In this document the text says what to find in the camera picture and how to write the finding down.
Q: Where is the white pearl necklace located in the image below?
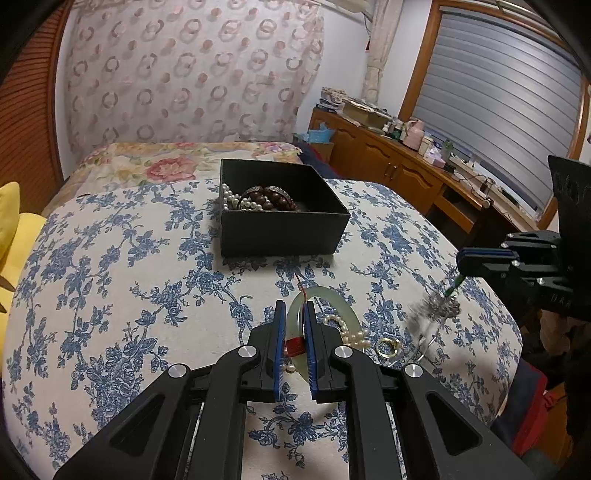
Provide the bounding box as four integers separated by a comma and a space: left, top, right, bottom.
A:
222, 184, 264, 212

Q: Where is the floral bedsheet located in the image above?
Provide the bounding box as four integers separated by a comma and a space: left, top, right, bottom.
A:
62, 141, 305, 204

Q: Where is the small pearl bracelet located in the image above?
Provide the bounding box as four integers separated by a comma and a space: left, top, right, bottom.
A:
323, 314, 370, 349

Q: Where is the silver bangle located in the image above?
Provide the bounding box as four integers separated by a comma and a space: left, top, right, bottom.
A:
242, 185, 296, 206

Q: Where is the person's right forearm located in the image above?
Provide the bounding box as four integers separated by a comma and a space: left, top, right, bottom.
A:
536, 307, 591, 365

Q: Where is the cream lace drape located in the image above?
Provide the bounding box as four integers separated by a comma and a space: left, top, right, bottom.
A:
362, 0, 400, 100

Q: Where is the blue floral tablecloth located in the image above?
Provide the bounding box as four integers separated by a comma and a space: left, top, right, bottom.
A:
2, 178, 525, 480

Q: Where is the pale jade bangle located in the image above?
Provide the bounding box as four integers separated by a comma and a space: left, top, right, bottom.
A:
285, 285, 358, 384

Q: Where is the cardboard box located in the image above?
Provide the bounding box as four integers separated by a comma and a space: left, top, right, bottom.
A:
342, 99, 391, 130

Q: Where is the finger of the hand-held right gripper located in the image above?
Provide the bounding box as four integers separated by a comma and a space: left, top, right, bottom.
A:
456, 255, 520, 278
461, 247, 519, 258

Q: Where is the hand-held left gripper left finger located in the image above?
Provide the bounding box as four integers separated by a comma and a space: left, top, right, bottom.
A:
53, 299, 287, 480

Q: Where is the pink thermos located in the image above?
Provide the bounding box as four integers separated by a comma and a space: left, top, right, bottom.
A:
403, 117, 426, 149

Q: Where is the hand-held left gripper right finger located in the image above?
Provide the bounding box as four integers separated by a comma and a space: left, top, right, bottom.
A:
302, 299, 539, 480

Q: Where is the brown wooden bead bracelet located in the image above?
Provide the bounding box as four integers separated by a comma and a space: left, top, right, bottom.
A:
240, 185, 296, 212

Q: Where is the blue tissue pack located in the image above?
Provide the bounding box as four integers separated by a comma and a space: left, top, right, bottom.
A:
305, 124, 334, 144

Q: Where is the grey window blind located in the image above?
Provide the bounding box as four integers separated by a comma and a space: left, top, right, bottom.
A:
416, 9, 583, 217

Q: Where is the brown louvered wardrobe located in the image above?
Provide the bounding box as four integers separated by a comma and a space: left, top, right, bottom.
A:
0, 0, 75, 195

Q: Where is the silver tassel hairpin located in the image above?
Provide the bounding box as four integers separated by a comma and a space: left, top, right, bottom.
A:
406, 272, 462, 352

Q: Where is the black box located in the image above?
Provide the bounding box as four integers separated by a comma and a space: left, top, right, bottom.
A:
219, 158, 350, 258

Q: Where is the wooden cabinet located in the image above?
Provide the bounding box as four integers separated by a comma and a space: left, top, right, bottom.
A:
308, 106, 555, 232

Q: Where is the ring patterned curtain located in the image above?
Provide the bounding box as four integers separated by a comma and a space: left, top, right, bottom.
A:
60, 0, 326, 153

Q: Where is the pile of folded cloths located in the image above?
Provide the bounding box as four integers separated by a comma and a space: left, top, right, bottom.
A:
318, 85, 352, 112

